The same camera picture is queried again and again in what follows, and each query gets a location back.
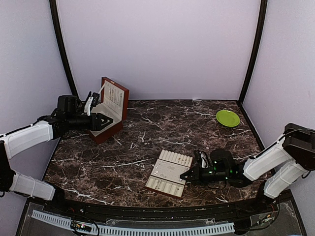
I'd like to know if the black front table rail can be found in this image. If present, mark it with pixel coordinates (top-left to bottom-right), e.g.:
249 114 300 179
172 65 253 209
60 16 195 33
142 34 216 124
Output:
24 188 279 221

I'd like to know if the red wooden jewelry box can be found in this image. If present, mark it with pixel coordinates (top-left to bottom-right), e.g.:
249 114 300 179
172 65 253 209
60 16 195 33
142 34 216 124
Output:
88 77 129 144

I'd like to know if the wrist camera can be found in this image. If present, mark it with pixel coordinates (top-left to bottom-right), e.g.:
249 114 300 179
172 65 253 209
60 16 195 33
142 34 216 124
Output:
194 150 212 168
82 91 100 116

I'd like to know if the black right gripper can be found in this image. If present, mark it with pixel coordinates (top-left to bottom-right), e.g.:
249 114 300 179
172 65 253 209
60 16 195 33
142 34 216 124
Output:
180 163 229 186

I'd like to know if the right black frame post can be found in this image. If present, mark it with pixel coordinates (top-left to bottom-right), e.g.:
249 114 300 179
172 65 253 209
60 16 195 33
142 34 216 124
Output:
238 0 268 107

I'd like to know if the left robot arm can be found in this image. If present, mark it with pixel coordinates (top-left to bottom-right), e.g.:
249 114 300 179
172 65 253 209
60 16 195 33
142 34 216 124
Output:
0 93 114 214

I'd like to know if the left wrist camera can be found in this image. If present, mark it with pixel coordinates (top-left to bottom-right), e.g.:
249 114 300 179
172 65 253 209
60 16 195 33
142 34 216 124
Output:
82 91 100 116

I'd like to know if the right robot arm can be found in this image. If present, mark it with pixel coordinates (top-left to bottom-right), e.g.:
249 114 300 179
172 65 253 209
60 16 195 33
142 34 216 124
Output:
180 123 315 213

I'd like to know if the black frame post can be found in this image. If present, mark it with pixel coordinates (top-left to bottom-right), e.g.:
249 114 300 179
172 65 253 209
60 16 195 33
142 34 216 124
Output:
49 0 79 97
238 0 268 107

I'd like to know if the flat white jewelry tray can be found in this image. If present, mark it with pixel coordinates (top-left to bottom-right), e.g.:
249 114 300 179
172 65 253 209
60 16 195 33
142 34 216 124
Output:
145 149 193 199

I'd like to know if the green plate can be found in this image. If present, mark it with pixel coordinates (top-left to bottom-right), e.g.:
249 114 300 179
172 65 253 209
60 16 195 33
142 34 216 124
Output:
216 110 240 127

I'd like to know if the white slotted cable duct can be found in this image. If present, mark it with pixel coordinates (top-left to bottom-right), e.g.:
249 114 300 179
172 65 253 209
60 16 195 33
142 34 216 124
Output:
31 210 235 236

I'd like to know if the left black frame post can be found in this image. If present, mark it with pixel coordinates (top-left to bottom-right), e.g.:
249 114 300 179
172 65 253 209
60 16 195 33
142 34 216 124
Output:
49 0 79 97

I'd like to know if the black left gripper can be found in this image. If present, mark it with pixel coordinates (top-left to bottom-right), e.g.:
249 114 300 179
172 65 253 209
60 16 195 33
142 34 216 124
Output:
66 112 113 131

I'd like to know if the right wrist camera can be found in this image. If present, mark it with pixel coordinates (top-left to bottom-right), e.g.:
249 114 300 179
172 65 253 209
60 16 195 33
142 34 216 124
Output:
194 150 212 168

